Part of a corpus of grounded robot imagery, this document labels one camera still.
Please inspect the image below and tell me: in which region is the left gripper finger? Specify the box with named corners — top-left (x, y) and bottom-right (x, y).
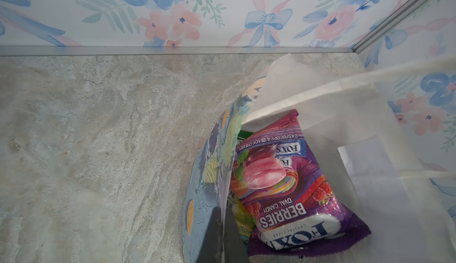
top-left (196, 207), bottom-right (249, 263)

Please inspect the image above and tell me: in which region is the green Fox's lemon bag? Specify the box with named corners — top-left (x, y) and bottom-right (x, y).
top-left (227, 152), bottom-right (256, 245)

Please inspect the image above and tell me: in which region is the purple Fox's berries bag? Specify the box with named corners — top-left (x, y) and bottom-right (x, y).
top-left (230, 110), bottom-right (371, 257)

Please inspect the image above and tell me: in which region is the floral paper gift bag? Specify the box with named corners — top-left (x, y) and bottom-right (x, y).
top-left (182, 55), bottom-right (456, 263)

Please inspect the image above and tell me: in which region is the right corner aluminium post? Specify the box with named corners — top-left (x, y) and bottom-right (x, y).
top-left (351, 0), bottom-right (428, 53)

